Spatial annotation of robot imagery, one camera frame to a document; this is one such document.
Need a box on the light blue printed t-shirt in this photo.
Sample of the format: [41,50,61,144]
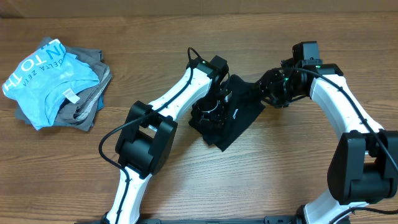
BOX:
[2,39,100,130]

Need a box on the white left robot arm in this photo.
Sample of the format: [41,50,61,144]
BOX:
[98,55,229,224]

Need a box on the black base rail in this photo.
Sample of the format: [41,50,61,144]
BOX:
[74,215,351,224]

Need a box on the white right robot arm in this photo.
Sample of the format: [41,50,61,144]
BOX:
[253,41,397,223]

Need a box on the brown cardboard backboard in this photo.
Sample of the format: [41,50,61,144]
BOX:
[1,0,397,18]

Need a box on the black t-shirt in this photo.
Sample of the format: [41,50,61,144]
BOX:
[195,75,265,151]

